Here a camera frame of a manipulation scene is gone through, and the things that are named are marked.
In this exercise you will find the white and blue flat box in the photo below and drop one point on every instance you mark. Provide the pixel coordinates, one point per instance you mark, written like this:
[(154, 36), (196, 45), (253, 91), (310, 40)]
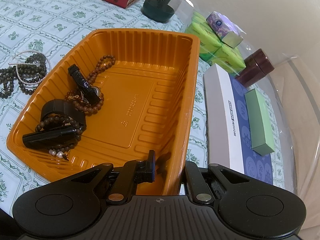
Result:
[(229, 137)]

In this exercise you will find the orange plastic tray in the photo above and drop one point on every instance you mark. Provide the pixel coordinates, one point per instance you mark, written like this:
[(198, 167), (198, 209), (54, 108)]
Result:
[(148, 105)]

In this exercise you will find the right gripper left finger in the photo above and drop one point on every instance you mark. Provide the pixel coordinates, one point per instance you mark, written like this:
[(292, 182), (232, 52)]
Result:
[(124, 180)]

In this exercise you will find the green tissue pack bundle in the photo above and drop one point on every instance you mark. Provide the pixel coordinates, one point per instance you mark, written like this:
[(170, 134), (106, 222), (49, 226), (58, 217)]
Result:
[(212, 49)]

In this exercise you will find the light green long box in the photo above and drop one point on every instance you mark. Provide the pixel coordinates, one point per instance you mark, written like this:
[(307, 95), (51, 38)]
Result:
[(262, 140)]

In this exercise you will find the purple tissue pack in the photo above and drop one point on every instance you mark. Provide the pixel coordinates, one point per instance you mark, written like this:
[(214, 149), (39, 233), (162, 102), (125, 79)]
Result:
[(227, 31)]

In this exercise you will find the black leather wristwatch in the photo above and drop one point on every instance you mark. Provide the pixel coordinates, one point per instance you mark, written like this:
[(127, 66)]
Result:
[(90, 94)]

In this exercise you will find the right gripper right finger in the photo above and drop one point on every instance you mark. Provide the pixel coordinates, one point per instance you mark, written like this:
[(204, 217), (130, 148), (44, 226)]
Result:
[(195, 185)]

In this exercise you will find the dark green glass jar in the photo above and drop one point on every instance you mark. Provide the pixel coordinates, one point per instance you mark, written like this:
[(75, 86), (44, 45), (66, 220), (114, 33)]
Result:
[(160, 10)]

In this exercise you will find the pearl stud earrings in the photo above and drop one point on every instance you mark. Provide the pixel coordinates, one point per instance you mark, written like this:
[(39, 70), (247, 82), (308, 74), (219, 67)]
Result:
[(59, 154)]

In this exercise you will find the brown cylindrical canister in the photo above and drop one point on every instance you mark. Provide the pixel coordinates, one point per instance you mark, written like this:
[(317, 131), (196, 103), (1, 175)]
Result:
[(258, 66)]

